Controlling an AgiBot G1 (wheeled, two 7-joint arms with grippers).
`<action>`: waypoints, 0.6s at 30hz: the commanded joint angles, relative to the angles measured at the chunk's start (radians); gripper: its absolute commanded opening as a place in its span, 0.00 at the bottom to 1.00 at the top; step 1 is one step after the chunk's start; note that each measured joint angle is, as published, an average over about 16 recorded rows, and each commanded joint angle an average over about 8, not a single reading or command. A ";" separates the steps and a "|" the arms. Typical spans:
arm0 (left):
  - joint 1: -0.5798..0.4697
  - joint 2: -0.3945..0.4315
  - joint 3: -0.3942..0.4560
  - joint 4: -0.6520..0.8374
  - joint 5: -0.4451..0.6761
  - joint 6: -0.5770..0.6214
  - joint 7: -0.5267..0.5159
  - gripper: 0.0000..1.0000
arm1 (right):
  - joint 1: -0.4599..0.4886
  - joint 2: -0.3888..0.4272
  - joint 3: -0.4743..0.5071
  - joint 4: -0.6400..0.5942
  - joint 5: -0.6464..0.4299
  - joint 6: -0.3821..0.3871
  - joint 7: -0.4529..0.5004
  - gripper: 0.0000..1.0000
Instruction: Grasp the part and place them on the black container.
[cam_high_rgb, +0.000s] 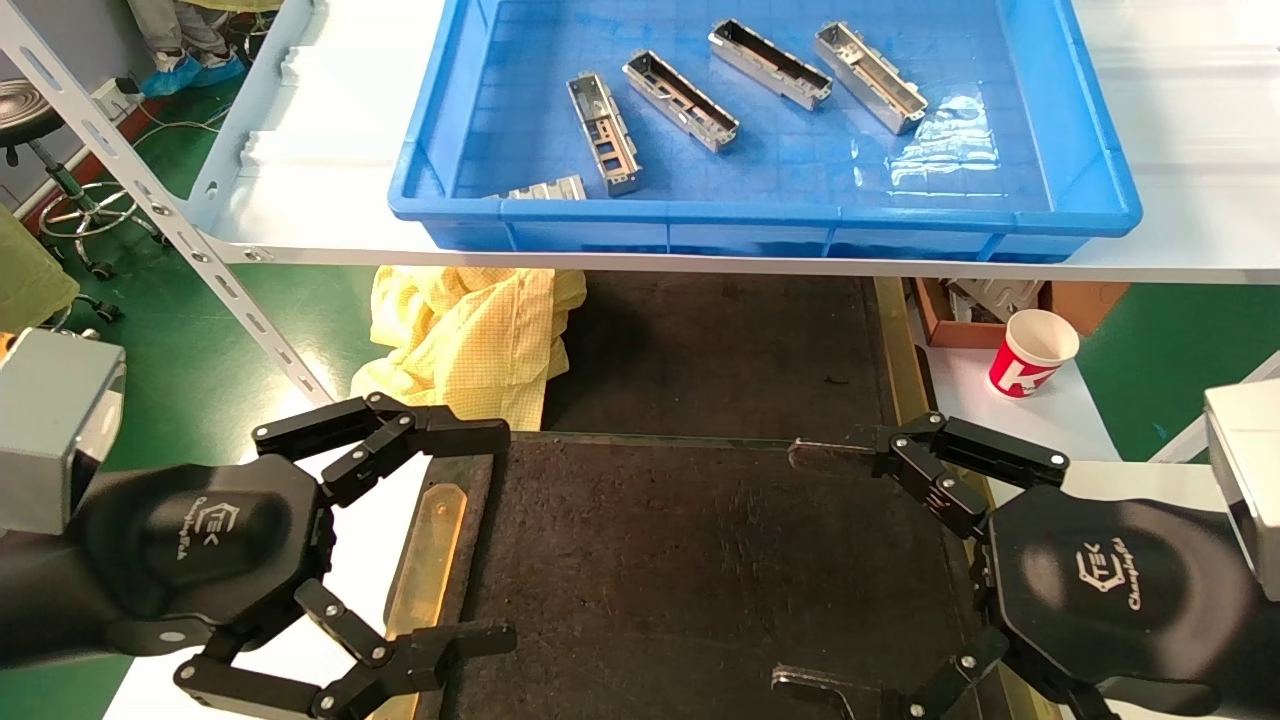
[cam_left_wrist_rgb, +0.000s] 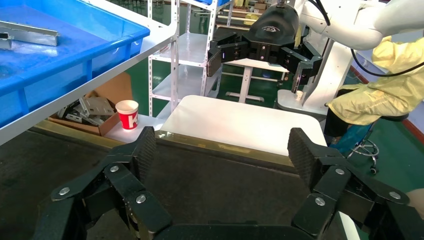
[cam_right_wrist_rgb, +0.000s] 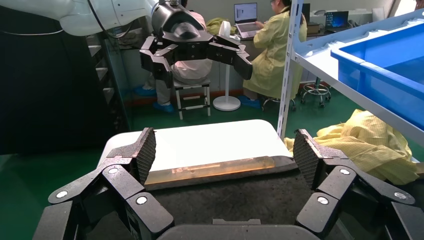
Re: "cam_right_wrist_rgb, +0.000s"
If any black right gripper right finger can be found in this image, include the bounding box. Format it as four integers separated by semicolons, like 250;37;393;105
293;129;424;240

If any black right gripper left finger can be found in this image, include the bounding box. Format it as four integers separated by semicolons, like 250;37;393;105
33;127;175;240

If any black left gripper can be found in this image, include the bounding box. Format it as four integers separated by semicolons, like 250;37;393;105
139;1;253;90

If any person in white coat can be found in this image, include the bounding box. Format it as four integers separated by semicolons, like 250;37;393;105
134;0;214;114

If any white step stool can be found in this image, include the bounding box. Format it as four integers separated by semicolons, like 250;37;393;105
173;78;212;121

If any yellow cloth on desk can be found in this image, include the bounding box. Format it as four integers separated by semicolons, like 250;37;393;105
205;17;238;37

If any crumpled yellow garment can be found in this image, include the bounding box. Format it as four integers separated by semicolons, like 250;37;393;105
284;109;421;186

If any white standing fan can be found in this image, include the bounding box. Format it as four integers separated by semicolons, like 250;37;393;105
212;20;242;112

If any open silver laptop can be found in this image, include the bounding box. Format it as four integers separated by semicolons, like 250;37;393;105
233;2;261;39

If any person in yellow coat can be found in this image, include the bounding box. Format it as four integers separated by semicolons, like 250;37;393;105
238;0;308;110

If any dark metal step rack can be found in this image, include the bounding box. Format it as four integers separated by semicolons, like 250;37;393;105
85;33;131;134

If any black round wheeled stool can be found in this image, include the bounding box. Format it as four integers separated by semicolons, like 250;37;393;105
299;76;332;109

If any chrome stool under person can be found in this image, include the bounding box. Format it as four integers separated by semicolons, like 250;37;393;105
261;95;298;112

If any white metal shelf rack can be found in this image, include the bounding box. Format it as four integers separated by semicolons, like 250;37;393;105
276;0;424;148

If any blue plastic bin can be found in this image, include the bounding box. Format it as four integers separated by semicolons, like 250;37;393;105
330;21;424;132

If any dark screen laptop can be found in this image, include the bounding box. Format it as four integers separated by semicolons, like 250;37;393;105
324;10;350;33

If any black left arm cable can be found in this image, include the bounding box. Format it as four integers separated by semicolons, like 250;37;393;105
86;0;135;40

